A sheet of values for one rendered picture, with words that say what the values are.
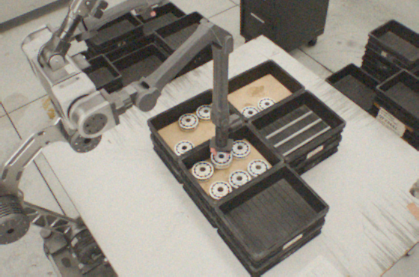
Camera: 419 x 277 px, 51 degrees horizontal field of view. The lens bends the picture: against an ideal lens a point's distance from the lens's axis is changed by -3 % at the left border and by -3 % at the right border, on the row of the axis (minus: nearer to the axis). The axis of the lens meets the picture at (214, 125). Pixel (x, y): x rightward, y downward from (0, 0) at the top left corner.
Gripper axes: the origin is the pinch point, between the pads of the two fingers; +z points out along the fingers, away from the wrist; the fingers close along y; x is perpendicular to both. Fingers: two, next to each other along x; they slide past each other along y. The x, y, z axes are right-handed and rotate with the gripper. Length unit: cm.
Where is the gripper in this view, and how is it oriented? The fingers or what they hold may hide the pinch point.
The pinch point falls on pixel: (221, 155)
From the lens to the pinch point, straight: 212.1
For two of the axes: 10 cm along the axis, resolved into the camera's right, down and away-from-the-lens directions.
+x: -2.0, 7.4, -6.4
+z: 0.1, 6.6, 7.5
